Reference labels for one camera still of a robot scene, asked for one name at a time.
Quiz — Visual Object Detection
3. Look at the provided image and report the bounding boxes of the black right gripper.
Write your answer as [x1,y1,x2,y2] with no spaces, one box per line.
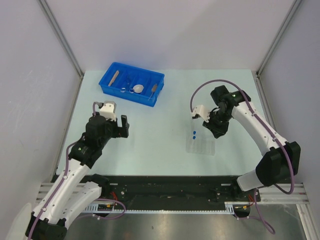
[202,109,233,138]

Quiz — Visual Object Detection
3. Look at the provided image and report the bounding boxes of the clear plastic test tube rack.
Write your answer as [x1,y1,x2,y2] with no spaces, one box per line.
[185,119,216,156]

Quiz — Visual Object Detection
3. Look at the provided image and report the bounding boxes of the white porcelain evaporating dish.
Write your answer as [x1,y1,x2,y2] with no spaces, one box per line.
[132,84,144,94]

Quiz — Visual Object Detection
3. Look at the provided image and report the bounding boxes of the metal crucible tongs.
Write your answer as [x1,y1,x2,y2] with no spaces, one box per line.
[120,74,135,93]

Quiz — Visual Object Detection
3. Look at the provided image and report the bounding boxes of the wooden test tube clamp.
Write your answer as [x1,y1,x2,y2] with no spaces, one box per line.
[108,70,120,87]

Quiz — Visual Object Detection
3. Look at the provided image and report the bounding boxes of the bristle test tube brush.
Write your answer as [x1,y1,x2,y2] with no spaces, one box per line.
[148,84,158,100]

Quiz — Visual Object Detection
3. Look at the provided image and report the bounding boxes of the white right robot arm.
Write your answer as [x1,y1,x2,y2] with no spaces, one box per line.
[202,85,301,201]

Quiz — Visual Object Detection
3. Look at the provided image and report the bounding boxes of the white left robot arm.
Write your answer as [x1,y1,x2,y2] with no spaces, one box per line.
[25,114,130,240]

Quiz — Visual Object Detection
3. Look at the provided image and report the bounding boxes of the blue plastic bin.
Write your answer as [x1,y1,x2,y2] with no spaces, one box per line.
[99,62,165,107]

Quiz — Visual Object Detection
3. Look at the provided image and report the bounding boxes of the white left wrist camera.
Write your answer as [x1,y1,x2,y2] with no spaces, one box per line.
[99,101,117,122]

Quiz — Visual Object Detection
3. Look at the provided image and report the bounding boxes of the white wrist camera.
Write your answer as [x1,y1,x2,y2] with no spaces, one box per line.
[99,101,117,122]
[191,105,210,123]

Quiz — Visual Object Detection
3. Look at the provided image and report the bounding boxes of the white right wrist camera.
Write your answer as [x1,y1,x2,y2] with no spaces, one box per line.
[191,105,210,123]

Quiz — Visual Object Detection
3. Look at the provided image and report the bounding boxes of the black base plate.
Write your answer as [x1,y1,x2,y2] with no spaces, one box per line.
[49,174,292,211]

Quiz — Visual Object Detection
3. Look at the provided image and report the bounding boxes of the slotted cable duct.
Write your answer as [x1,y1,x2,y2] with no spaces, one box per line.
[86,201,237,215]

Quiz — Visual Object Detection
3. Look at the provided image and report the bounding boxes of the aluminium frame rail right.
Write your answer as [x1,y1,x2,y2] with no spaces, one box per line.
[256,0,320,240]

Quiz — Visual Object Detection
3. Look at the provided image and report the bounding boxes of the aluminium frame rail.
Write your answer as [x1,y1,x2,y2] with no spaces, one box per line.
[36,0,85,81]
[256,0,320,240]

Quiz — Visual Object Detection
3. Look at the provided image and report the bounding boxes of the aluminium frame rail left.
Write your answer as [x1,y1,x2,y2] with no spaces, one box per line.
[36,0,85,81]

